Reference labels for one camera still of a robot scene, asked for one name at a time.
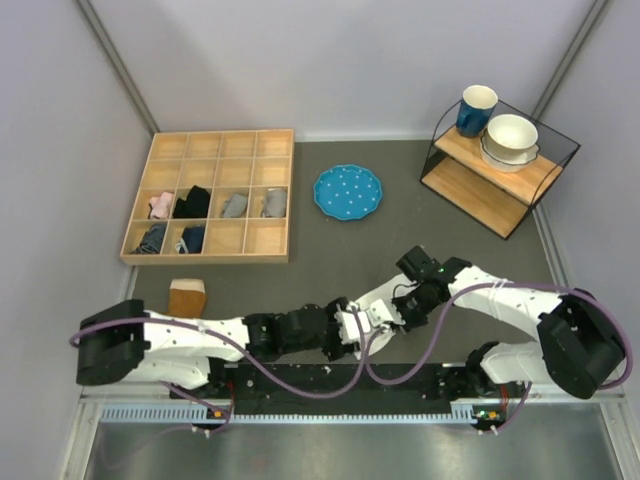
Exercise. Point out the white scalloped dish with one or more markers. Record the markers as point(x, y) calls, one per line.
point(506, 162)

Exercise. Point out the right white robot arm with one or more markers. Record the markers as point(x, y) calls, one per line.
point(573, 345)

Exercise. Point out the denim blue rolled underwear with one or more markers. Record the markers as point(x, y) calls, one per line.
point(152, 240)

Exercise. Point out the white bowl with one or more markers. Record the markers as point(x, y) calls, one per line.
point(513, 133)

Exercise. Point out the light grey rolled underwear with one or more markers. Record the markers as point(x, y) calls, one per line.
point(274, 203)

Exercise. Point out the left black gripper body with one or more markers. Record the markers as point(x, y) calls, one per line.
point(332, 346)

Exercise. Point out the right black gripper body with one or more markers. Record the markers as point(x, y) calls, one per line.
point(414, 307)

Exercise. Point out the blue dotted plate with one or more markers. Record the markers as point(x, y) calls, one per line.
point(347, 192)

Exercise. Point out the blue mug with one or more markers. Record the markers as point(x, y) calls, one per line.
point(476, 108)

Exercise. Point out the navy rolled underwear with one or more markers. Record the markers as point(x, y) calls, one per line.
point(191, 240)

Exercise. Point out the pink rolled underwear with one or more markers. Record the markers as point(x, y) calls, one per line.
point(160, 206)

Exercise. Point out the black wire wooden shelf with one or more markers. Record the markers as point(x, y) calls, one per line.
point(497, 194)

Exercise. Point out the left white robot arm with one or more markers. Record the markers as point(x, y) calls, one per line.
point(128, 342)

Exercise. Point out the black rolled underwear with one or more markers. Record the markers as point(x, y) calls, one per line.
point(194, 205)

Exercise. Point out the white underwear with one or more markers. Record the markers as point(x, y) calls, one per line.
point(379, 338)

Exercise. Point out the orange brown cloth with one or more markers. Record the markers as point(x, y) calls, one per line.
point(187, 298)

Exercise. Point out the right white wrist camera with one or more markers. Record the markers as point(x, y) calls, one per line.
point(383, 314)

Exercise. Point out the wooden compartment organizer box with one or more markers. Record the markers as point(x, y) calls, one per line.
point(213, 197)

